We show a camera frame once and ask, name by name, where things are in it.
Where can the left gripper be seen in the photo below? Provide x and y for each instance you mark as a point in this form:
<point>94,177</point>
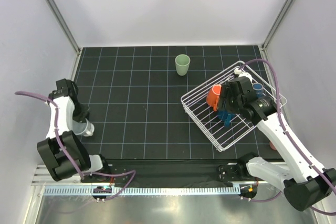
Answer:
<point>84,114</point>

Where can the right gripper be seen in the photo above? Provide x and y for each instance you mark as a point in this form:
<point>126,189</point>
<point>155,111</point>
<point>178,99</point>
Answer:
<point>226,93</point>

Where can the orange mug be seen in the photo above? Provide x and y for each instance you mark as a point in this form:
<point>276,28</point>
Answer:
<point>213,95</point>

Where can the blue mug cream inside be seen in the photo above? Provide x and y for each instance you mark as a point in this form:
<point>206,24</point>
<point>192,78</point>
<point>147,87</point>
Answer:
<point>225,117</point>

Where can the dark blue cup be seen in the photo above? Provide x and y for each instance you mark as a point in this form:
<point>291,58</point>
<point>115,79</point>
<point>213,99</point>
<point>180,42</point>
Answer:
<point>259,89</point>

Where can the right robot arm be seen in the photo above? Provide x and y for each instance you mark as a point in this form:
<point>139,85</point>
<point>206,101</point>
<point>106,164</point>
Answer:
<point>306,181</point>

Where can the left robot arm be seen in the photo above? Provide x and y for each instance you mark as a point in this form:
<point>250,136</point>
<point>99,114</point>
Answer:
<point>62,150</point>

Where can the pink cup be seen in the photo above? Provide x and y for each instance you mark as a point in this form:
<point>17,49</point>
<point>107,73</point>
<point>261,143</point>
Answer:
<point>272,146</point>

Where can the pale green tumbler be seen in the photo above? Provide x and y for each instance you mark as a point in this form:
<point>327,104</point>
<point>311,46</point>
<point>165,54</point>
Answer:
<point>182,63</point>

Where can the black gridded table mat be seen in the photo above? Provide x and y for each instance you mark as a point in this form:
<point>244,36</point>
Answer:
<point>134,95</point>

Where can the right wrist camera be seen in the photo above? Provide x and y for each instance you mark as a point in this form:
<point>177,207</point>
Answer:
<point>238,72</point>

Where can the white wire dish rack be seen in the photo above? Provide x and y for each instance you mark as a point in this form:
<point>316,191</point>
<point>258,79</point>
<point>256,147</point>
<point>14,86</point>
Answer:
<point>223,129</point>

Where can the aluminium rail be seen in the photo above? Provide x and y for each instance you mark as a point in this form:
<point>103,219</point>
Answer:
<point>43,177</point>

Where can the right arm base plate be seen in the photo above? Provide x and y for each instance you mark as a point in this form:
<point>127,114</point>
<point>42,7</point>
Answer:
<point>228,173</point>

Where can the slotted cable duct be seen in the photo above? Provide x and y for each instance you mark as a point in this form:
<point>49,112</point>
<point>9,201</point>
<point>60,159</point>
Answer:
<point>96,190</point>

